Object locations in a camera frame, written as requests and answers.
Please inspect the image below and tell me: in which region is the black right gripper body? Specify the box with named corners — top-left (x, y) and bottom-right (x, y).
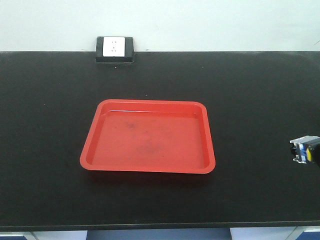
top-left (308, 143), bottom-right (320, 167)

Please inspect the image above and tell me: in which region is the yellow mushroom push button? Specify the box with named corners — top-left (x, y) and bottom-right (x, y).
top-left (289, 135), bottom-right (320, 164)

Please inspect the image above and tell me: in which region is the red plastic tray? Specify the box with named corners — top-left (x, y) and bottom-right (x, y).
top-left (79, 99), bottom-right (216, 174)

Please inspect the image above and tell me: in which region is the white socket black housing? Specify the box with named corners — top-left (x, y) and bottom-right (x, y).
top-left (95, 36), bottom-right (135, 64)

